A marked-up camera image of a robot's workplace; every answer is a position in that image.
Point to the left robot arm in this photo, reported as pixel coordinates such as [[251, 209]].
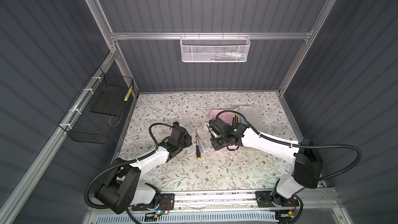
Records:
[[119, 186]]

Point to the pink plastic tool box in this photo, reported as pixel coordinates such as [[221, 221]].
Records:
[[249, 115]]

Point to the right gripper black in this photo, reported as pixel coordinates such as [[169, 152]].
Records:
[[213, 142]]

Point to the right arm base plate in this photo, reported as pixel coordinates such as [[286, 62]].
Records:
[[267, 200]]

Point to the small grey screwdriver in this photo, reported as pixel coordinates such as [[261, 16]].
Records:
[[203, 147]]

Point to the aluminium front rail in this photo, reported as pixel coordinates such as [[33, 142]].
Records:
[[245, 199]]

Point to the black plate in basket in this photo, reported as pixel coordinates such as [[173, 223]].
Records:
[[109, 103]]

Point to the small yellow black screwdriver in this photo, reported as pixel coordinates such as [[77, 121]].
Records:
[[198, 152]]

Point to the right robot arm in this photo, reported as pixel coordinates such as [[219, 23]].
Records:
[[306, 163]]

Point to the yellow marker in black basket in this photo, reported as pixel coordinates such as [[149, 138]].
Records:
[[126, 98]]

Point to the markers in white basket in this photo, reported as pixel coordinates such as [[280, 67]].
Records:
[[229, 56]]

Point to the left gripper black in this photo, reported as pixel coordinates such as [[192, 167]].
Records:
[[187, 138]]

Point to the white wire mesh basket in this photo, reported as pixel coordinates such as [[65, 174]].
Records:
[[195, 48]]

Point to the black wire basket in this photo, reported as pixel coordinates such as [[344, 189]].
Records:
[[81, 125]]

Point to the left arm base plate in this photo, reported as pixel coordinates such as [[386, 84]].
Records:
[[160, 202]]

